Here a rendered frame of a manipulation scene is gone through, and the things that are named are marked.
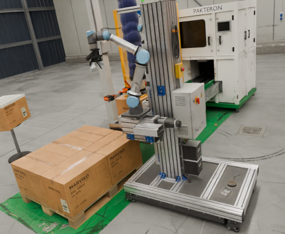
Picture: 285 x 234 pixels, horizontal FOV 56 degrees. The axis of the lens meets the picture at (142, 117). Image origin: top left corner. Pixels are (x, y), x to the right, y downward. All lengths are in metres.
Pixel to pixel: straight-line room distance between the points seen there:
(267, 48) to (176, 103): 9.15
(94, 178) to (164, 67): 1.39
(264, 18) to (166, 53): 9.20
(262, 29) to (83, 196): 9.89
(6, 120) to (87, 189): 1.95
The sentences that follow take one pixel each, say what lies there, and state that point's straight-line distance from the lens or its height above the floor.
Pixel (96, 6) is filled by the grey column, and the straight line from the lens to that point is 4.51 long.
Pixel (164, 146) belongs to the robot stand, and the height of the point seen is 0.61.
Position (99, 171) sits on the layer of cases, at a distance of 3.00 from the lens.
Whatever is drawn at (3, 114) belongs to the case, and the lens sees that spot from 4.37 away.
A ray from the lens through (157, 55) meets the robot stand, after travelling 2.56.
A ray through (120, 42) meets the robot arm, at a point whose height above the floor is 1.74.
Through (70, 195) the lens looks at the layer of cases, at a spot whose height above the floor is 0.39.
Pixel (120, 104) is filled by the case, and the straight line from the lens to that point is 3.58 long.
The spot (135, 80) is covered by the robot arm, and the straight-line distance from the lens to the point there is 2.44.
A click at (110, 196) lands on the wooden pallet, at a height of 0.05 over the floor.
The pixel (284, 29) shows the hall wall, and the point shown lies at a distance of 11.50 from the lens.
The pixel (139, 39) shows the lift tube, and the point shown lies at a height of 1.67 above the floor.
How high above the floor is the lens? 1.91
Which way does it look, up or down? 20 degrees down
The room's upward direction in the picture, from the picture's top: 8 degrees counter-clockwise
